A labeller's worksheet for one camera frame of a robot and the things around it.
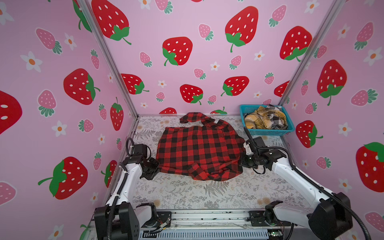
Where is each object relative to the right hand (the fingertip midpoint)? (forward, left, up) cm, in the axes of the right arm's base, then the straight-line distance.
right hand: (237, 160), depth 82 cm
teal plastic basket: (+30, -29, -3) cm, 42 cm away
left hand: (-8, +43, -3) cm, 44 cm away
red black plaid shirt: (+12, +15, -11) cm, 22 cm away
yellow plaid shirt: (+38, -20, -2) cm, 43 cm away
